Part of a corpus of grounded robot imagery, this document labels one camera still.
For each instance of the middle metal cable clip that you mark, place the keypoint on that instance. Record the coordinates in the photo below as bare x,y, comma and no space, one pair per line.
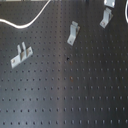
74,29

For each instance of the left metal cable clip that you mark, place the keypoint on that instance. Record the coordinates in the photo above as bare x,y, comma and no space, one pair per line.
23,54

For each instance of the right metal cable clip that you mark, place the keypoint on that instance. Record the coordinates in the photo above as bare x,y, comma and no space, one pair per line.
107,16

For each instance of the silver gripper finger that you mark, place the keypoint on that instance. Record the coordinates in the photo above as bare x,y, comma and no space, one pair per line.
110,3

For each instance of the metal cable clip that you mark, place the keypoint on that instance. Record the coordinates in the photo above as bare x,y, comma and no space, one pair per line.
74,29
23,54
107,16

